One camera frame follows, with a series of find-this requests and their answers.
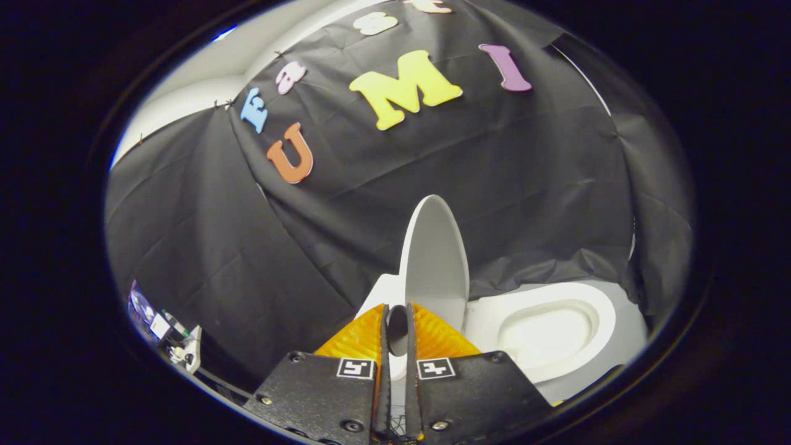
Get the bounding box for black backdrop cloth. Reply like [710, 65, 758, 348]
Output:
[104, 0, 696, 397]

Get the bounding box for white toilet lid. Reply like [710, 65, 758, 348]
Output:
[386, 194, 471, 358]

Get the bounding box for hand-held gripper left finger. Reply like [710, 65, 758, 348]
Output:
[243, 303, 392, 444]

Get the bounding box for white toilet bowl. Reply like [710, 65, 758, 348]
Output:
[462, 281, 618, 385]

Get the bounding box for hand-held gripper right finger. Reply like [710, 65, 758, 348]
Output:
[405, 302, 554, 445]

